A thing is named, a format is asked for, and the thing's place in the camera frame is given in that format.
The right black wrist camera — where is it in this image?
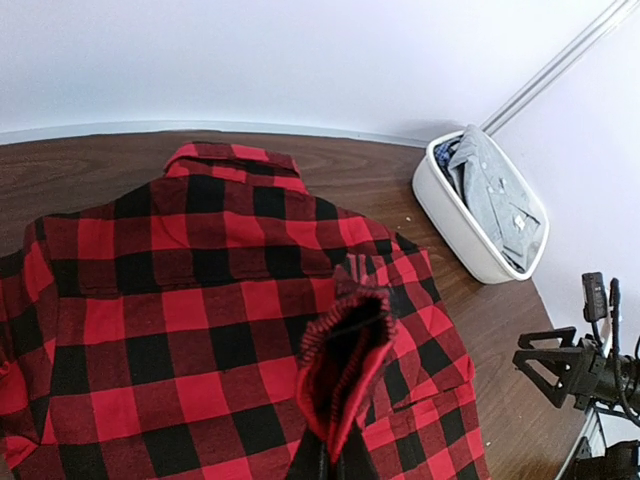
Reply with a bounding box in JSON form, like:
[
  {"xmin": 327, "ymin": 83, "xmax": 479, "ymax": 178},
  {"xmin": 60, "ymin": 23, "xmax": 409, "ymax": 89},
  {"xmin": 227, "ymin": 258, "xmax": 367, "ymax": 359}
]
[{"xmin": 581, "ymin": 272, "xmax": 621, "ymax": 323}]

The grey button shirt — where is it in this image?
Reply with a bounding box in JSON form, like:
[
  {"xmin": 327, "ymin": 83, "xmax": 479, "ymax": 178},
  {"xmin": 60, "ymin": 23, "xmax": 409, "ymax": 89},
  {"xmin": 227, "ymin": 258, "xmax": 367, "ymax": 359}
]
[{"xmin": 445, "ymin": 125, "xmax": 541, "ymax": 273}]

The blue checked shirt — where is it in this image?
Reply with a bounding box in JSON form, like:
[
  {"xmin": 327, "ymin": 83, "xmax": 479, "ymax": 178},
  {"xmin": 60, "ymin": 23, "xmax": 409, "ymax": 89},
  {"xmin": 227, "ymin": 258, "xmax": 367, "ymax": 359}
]
[{"xmin": 433, "ymin": 136, "xmax": 461, "ymax": 168}]

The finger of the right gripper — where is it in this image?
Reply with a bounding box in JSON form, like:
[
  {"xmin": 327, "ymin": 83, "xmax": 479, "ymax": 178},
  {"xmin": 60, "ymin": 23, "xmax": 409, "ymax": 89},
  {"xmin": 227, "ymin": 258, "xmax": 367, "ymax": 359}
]
[
  {"xmin": 513, "ymin": 347, "xmax": 585, "ymax": 410},
  {"xmin": 517, "ymin": 327, "xmax": 580, "ymax": 353}
]

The right aluminium frame post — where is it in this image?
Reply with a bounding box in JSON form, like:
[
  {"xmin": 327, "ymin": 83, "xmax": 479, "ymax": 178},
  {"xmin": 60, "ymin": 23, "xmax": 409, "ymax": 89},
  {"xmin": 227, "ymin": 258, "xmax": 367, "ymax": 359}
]
[{"xmin": 481, "ymin": 0, "xmax": 639, "ymax": 135}]

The red black plaid shirt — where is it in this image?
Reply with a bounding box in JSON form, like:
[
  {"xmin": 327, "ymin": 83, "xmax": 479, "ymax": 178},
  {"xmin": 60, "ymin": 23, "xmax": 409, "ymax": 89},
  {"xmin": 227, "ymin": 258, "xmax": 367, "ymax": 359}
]
[{"xmin": 1, "ymin": 142, "xmax": 489, "ymax": 479}]

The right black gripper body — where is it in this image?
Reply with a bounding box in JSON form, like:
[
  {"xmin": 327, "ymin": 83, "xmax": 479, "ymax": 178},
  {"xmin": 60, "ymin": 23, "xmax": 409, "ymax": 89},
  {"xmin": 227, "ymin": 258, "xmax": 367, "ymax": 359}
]
[{"xmin": 574, "ymin": 337, "xmax": 639, "ymax": 410}]

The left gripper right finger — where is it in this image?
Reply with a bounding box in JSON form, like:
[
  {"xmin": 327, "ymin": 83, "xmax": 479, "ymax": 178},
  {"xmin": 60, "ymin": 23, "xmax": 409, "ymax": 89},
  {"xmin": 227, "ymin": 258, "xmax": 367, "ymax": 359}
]
[{"xmin": 335, "ymin": 416, "xmax": 379, "ymax": 480}]

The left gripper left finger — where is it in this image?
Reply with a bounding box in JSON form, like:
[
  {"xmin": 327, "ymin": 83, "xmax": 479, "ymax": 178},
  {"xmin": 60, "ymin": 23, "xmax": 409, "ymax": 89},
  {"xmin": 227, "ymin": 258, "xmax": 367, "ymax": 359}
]
[{"xmin": 287, "ymin": 428, "xmax": 331, "ymax": 480}]

